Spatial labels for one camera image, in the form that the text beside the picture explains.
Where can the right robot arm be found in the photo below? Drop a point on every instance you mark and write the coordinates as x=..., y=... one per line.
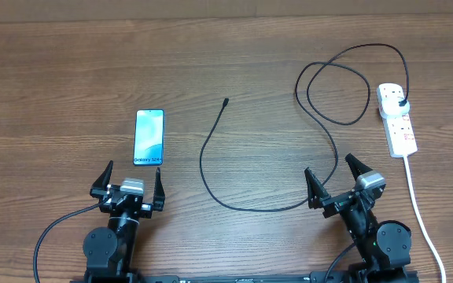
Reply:
x=379, y=251

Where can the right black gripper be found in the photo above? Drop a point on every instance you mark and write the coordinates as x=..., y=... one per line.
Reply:
x=336, y=202

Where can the Samsung Galaxy smartphone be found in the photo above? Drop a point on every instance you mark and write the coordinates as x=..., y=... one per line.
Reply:
x=149, y=137

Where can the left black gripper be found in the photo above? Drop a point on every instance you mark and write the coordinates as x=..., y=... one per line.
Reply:
x=145, y=209

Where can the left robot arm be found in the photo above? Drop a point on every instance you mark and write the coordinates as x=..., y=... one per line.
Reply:
x=109, y=249

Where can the white power strip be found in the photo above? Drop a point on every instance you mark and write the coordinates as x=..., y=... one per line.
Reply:
x=398, y=131

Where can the white charger plug adapter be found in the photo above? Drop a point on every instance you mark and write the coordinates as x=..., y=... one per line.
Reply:
x=391, y=108

